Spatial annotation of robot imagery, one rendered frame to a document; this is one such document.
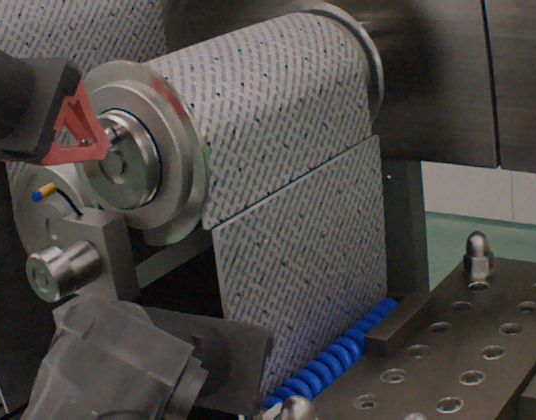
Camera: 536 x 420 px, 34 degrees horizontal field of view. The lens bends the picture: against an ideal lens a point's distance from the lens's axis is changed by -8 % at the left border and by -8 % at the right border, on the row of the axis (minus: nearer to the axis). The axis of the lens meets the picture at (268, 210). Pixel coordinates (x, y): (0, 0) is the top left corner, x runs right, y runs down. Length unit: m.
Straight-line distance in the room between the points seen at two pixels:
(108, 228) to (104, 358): 0.25
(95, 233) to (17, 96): 0.17
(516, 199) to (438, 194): 0.37
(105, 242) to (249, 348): 0.14
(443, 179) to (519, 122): 2.84
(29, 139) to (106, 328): 0.14
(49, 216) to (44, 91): 0.25
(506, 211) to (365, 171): 2.81
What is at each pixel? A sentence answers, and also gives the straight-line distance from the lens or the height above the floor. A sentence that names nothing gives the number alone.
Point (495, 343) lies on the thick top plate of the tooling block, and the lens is 0.81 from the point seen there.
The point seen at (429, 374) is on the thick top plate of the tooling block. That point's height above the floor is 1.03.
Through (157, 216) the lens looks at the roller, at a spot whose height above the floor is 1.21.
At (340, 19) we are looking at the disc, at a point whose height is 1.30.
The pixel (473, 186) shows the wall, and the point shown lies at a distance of 3.65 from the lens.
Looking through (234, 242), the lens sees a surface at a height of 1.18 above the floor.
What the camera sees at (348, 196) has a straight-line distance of 0.81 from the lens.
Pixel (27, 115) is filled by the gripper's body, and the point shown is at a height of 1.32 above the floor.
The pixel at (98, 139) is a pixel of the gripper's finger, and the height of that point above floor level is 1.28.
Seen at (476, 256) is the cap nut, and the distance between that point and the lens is 0.93.
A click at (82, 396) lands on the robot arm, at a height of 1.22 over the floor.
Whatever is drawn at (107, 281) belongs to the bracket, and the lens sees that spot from 0.72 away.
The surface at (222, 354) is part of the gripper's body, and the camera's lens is 0.63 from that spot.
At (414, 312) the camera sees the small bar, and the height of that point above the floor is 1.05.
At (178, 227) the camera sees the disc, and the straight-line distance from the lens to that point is 0.68.
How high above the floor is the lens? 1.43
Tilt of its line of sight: 20 degrees down
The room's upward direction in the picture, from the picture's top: 8 degrees counter-clockwise
